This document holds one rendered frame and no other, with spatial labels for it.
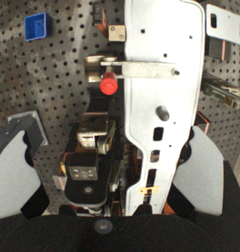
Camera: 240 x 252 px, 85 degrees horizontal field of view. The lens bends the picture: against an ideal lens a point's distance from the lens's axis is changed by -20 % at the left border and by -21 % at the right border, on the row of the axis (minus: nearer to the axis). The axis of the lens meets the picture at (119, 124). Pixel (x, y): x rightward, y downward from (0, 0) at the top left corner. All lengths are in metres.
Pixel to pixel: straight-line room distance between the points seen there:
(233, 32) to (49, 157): 1.05
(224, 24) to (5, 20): 0.90
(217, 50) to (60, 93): 0.66
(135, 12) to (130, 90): 0.20
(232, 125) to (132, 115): 0.79
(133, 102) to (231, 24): 0.39
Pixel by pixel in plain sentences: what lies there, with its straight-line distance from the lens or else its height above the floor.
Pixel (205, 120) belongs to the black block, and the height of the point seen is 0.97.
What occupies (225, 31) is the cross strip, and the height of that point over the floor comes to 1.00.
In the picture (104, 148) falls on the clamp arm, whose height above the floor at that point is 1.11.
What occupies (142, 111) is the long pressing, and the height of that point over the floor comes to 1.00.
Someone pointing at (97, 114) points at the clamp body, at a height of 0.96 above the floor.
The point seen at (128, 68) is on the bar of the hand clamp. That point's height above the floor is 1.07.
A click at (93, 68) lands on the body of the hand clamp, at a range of 0.36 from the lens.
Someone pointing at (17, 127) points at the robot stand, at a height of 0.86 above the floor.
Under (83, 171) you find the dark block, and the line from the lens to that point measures 0.41.
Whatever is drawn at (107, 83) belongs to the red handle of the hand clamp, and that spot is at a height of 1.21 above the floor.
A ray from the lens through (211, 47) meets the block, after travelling 0.52.
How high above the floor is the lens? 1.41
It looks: 62 degrees down
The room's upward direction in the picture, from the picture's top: 175 degrees clockwise
